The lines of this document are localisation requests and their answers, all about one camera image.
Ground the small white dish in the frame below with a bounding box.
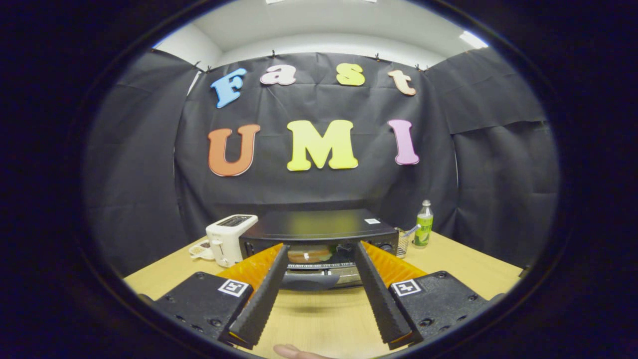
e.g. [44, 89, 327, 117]
[188, 241, 216, 261]

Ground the green label drink bottle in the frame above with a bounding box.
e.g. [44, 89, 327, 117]
[414, 200, 434, 248]

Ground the toasted sandwich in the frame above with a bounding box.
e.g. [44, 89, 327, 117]
[288, 248, 332, 264]

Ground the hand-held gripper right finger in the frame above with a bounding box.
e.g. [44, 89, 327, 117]
[355, 241, 504, 350]

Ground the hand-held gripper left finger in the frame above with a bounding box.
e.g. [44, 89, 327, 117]
[152, 243, 291, 350]

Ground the white pop-up toaster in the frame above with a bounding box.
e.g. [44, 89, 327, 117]
[205, 214, 259, 268]

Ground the small wire mesh cup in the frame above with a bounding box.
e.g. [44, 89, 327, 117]
[396, 228, 412, 258]

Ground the black toaster oven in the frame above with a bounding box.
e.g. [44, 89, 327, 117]
[239, 208, 400, 291]

